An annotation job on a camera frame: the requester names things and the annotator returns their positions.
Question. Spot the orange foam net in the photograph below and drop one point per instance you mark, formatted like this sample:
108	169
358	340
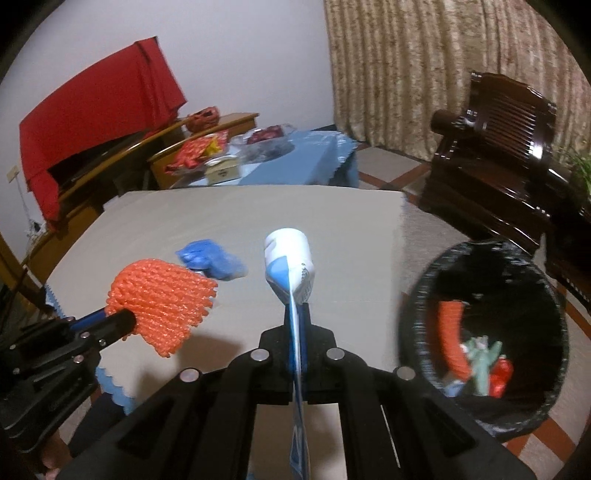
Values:
452	337
161	300

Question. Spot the clear tray of red fruit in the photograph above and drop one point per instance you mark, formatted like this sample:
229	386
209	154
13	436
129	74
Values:
265	134

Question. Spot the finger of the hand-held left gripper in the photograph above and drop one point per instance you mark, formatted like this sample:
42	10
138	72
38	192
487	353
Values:
115	323

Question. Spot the red and yellow snack packets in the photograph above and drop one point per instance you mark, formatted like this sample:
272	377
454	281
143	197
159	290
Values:
194	150

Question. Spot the small beige box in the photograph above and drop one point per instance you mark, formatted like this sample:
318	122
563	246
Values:
221	171

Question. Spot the light blue tablecloth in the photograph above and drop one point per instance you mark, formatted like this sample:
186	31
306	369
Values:
304	157

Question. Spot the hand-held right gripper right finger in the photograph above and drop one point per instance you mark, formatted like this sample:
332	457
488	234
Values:
323	355

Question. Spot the bin with black bag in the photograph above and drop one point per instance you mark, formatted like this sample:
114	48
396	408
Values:
531	323

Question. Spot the wooden television cabinet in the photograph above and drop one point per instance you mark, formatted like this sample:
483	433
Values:
69	230

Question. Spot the green potted plant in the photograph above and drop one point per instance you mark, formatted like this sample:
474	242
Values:
581	170

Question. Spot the white wall socket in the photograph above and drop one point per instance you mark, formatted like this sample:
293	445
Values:
12	175

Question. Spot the red cloth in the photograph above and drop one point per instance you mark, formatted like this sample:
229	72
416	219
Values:
92	106

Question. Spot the black television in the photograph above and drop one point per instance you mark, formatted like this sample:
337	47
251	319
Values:
92	161

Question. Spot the crumpled blue glove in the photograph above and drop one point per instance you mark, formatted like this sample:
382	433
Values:
207	256

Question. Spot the red basket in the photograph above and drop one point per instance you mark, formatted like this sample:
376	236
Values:
203	117

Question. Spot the grey table cover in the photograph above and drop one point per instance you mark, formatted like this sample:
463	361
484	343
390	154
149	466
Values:
277	207

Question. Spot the beige patterned curtain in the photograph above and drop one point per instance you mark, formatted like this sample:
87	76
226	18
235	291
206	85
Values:
415	69

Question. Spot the wooden side table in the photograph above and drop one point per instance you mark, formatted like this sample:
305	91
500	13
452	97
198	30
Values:
240	121

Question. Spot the green rubber glove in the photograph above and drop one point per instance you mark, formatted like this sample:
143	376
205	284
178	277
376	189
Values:
482	369

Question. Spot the shiny red wrapper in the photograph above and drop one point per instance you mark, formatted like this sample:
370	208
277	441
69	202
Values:
502	376

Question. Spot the blue and white paper cup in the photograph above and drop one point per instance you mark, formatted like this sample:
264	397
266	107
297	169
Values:
453	389

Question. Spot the white and blue packet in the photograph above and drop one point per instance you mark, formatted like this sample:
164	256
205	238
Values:
288	258

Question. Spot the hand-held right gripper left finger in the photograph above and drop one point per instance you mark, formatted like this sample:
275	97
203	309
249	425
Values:
272	355

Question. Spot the dark wooden armchair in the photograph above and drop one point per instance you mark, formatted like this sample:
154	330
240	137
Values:
498	161

